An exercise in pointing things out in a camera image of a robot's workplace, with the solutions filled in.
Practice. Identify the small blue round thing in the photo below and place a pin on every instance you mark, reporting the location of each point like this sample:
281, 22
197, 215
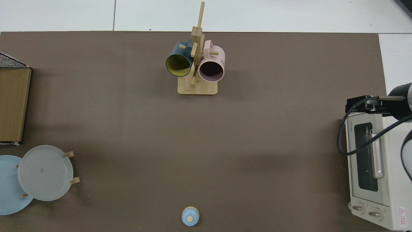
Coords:
190, 214

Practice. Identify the grey plate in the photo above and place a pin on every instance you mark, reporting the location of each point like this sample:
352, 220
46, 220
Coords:
45, 174

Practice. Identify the wooden plate rack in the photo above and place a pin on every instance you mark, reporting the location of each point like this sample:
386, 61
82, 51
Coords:
71, 154

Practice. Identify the pink cup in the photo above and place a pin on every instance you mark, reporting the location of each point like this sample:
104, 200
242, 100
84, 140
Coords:
219, 55

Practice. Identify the pale toaster oven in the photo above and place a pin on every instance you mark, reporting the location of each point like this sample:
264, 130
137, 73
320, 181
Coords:
365, 174

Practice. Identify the brown table cloth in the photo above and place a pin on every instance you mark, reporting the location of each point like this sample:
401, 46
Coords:
206, 135

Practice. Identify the dark teal cup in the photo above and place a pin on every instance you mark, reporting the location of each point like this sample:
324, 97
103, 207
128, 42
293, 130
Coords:
178, 66

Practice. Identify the dark equipment edge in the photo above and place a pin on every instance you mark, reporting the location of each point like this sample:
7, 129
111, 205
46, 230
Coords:
408, 4

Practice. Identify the wooden cup stand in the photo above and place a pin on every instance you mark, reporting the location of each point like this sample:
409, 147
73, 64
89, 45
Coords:
198, 88

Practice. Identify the light blue plate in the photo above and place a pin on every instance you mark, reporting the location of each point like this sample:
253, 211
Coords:
8, 187

